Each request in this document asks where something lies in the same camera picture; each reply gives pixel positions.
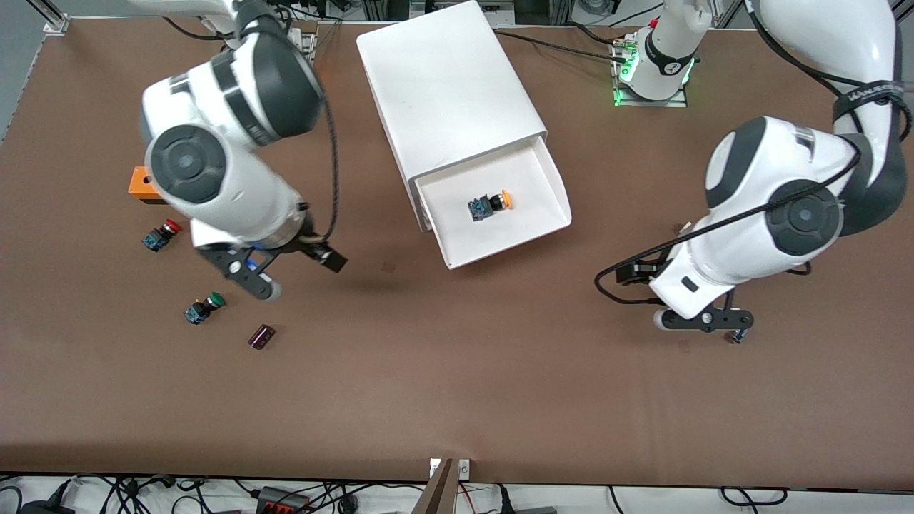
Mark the white plastic drawer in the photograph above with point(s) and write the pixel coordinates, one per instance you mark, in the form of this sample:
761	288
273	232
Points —
500	228

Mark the yellow push button switch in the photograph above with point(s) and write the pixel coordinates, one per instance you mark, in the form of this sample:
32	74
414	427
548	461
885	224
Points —
489	205

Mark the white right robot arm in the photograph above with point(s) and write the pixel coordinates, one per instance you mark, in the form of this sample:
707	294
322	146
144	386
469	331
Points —
214	143

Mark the white drawer cabinet shell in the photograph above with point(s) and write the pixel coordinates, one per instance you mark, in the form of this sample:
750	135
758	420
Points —
435	86

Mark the dark maroon cylindrical capacitor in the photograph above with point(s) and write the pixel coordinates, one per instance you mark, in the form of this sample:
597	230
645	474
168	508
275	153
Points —
261	337

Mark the small blue electronic component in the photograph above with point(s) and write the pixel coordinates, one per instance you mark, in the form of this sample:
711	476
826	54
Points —
735	337

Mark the dark power strip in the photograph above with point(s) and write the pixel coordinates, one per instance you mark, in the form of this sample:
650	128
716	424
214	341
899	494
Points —
282	503

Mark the aluminium corner profile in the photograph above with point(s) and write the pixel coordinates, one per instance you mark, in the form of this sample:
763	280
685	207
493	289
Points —
56	23

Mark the black power adapter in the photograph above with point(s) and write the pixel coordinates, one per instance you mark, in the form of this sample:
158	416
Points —
46	508

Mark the green push button switch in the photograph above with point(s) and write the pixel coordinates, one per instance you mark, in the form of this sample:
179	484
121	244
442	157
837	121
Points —
200	310

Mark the red push button switch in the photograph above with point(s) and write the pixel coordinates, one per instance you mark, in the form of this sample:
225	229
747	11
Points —
161	235

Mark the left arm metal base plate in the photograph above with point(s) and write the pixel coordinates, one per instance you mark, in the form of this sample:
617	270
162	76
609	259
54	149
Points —
671	103

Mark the orange button enclosure box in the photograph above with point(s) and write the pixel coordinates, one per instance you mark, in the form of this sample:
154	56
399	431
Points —
141	184

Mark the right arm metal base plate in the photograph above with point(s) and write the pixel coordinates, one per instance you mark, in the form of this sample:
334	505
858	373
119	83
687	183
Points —
307	43

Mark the small white metal bracket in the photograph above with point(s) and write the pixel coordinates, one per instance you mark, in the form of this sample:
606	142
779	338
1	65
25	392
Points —
464	469
434	467

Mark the brown wedge-shaped post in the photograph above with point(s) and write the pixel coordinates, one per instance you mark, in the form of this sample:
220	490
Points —
439	496

